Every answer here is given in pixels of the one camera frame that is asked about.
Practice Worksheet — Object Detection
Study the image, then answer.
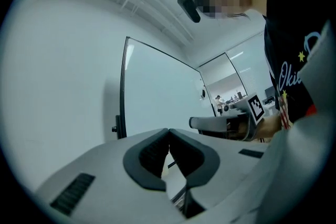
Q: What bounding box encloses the black printed t-shirt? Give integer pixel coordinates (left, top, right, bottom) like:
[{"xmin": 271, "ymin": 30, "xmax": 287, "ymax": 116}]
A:
[{"xmin": 258, "ymin": 0, "xmax": 336, "ymax": 130}]

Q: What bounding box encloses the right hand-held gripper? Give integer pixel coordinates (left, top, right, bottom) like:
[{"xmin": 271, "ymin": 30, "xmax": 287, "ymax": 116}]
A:
[{"xmin": 189, "ymin": 92, "xmax": 266, "ymax": 142}]

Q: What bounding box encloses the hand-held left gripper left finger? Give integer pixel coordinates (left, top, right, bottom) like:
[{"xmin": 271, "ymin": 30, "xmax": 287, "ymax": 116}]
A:
[{"xmin": 34, "ymin": 127, "xmax": 185, "ymax": 224}]

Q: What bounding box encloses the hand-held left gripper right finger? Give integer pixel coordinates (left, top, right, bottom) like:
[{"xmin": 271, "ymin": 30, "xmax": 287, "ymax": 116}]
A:
[{"xmin": 169, "ymin": 127, "xmax": 271, "ymax": 218}]

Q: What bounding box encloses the black head camera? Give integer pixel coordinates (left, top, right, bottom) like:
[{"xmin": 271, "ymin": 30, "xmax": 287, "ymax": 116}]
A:
[{"xmin": 176, "ymin": 0, "xmax": 202, "ymax": 24}]

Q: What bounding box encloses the person's right forearm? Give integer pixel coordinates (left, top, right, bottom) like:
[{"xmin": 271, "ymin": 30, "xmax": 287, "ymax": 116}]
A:
[{"xmin": 256, "ymin": 114, "xmax": 283, "ymax": 141}]

